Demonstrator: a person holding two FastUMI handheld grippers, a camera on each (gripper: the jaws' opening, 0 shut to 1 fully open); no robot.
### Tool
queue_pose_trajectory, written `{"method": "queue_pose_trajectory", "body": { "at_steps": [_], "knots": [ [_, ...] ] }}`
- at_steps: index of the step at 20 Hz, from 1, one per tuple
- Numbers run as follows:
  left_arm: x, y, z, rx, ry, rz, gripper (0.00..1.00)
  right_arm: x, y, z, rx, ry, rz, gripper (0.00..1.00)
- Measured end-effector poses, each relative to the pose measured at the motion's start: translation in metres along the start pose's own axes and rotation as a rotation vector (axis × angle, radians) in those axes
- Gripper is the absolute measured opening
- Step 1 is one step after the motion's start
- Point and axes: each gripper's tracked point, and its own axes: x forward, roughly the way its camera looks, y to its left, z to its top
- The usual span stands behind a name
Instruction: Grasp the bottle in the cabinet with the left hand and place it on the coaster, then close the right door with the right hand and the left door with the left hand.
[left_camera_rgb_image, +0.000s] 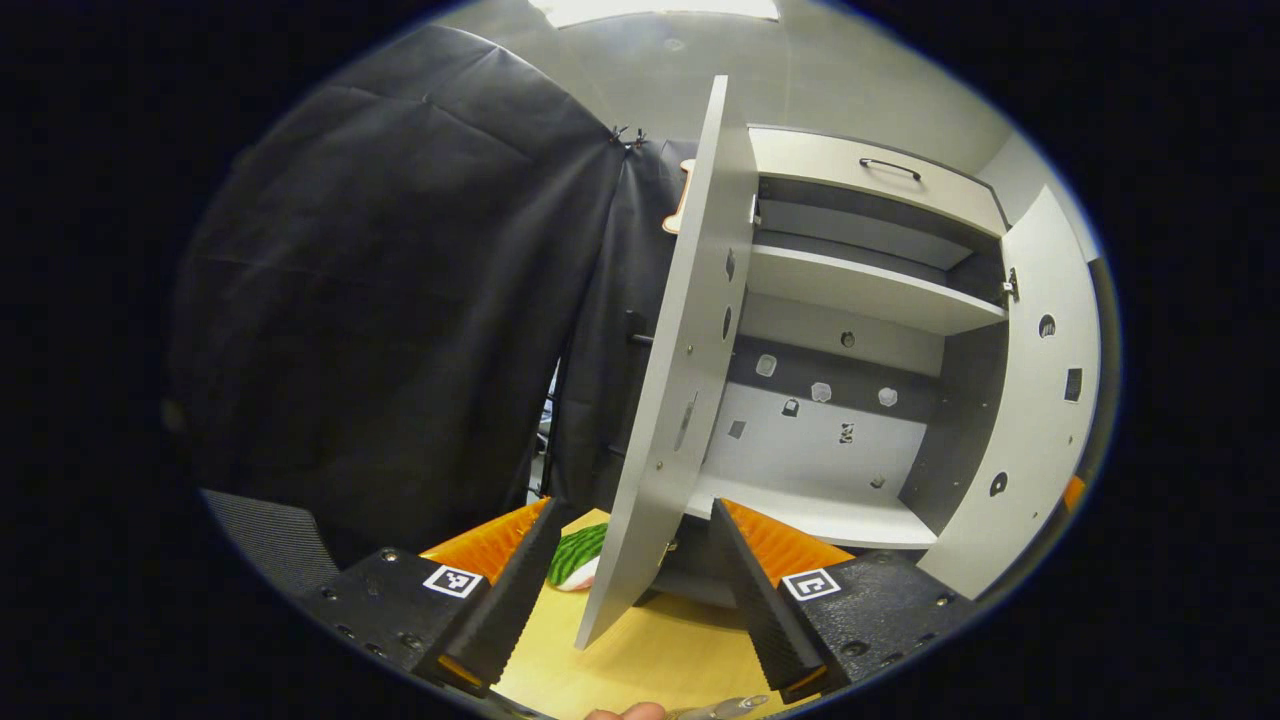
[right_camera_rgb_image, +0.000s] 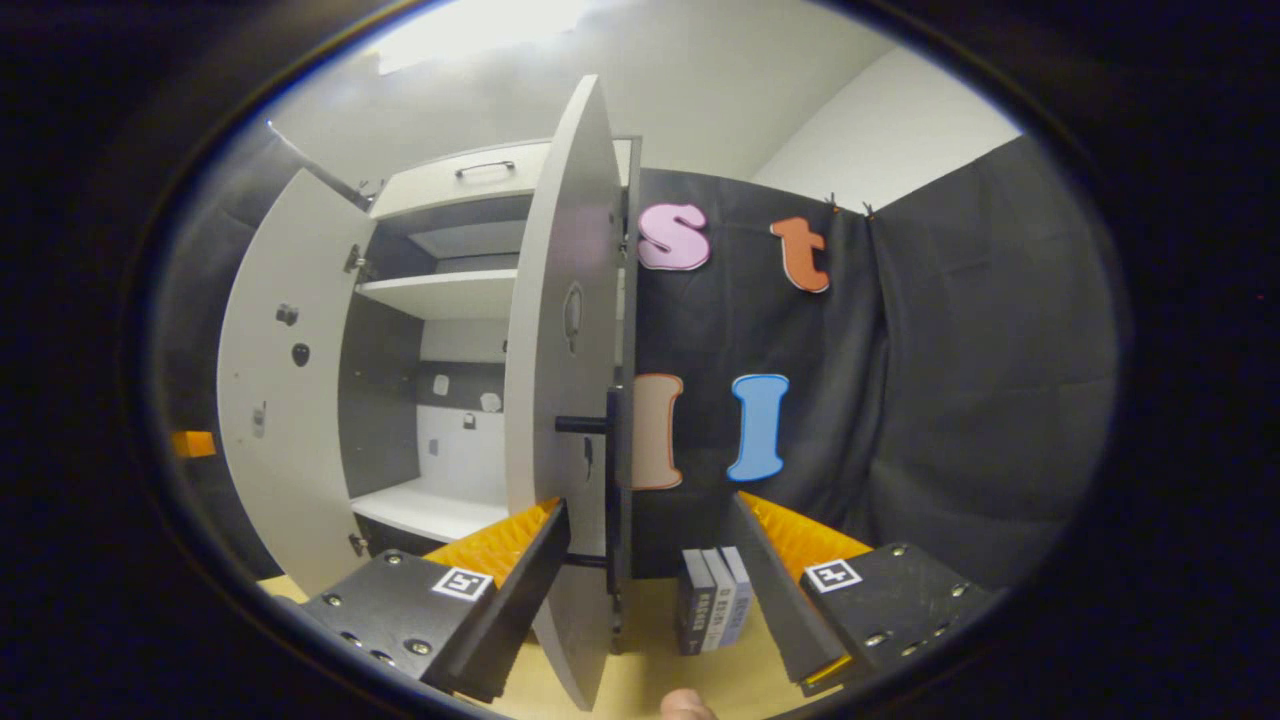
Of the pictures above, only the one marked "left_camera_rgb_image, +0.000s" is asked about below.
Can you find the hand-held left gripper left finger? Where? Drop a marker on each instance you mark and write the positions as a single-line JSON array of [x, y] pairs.
[[515, 590]]

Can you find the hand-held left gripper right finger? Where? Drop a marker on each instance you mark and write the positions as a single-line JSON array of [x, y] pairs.
[[760, 600]]

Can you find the grey and white cabinet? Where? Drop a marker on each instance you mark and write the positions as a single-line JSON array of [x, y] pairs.
[[960, 440]]

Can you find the white cabinet shelf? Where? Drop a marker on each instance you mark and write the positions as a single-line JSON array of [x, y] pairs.
[[830, 510], [850, 285]]

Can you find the white cabinet drawer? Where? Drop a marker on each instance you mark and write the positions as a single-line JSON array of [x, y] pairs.
[[820, 165]]

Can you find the green striped toy watermelon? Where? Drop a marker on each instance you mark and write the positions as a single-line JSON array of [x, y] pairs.
[[578, 555]]

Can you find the black backdrop cloth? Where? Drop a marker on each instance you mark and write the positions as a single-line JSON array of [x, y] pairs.
[[400, 300]]

